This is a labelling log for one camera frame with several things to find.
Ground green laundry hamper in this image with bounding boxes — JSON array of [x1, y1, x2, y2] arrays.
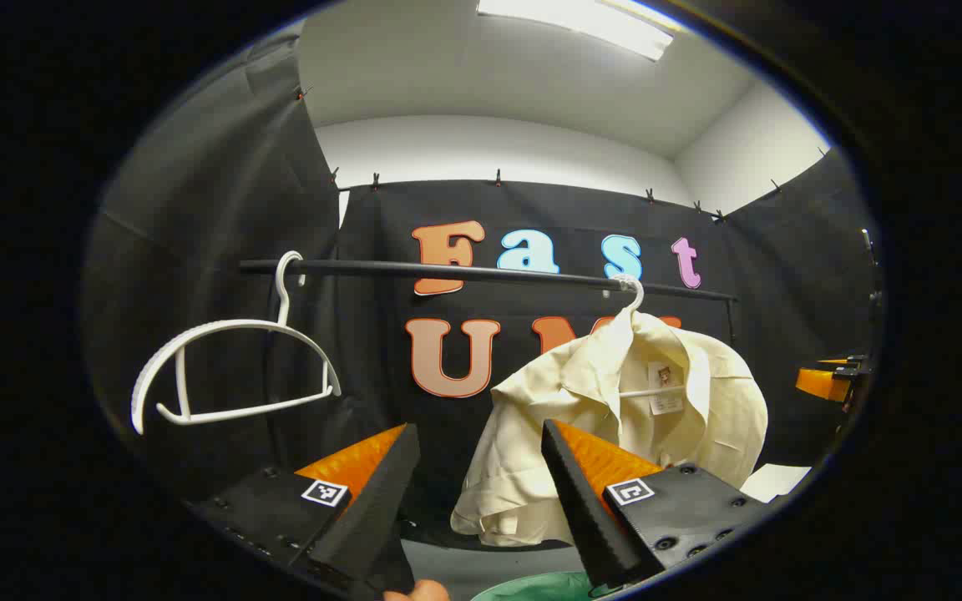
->
[[471, 571, 607, 601]]

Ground ceiling light panel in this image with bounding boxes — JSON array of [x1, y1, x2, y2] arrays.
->
[[477, 0, 682, 62]]

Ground white plastic hanger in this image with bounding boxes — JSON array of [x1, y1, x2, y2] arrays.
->
[[606, 274, 691, 400], [130, 250, 342, 437]]

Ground white flat board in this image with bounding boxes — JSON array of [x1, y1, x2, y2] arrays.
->
[[740, 463, 813, 504]]

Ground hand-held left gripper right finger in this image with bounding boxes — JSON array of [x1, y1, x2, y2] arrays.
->
[[540, 419, 772, 595]]

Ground black clothes rack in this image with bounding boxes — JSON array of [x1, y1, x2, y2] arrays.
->
[[239, 257, 738, 347]]

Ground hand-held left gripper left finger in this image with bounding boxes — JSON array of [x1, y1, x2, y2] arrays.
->
[[187, 423, 422, 600]]

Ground cream shirt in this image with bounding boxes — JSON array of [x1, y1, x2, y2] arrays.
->
[[450, 309, 770, 548]]

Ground black backdrop cloth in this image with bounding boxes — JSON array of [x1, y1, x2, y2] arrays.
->
[[84, 33, 883, 543]]

